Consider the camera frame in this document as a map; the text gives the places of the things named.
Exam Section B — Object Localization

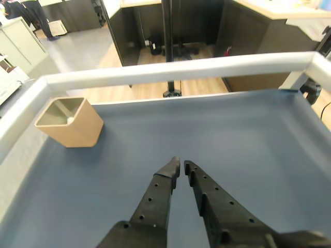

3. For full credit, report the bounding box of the black box on floor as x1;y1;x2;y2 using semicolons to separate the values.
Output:
149;36;166;56

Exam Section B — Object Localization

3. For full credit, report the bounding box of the black table clamp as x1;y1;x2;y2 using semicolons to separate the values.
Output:
299;79;323;104

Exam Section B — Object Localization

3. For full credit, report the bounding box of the blue table mat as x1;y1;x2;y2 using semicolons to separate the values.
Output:
0;90;331;248

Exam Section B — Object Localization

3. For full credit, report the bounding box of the standing person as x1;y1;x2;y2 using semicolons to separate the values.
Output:
4;0;62;42

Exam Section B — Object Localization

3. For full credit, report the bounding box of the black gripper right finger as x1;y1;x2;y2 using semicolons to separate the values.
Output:
183;160;331;248

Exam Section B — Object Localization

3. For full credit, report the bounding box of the black stand pole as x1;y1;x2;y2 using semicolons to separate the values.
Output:
160;0;183;98

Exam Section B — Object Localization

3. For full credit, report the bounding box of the dark office desk partition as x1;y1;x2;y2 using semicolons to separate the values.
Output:
106;0;319;68

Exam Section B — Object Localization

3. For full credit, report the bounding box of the white cabinet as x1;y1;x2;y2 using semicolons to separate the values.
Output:
0;17;49;75

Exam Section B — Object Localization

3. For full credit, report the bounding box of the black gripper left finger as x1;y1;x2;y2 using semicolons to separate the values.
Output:
97;156;181;248

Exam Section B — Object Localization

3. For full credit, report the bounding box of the tan open box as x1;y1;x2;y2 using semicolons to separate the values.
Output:
34;97;104;148

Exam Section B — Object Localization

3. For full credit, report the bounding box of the white table frame rail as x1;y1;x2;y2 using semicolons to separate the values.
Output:
0;51;331;164

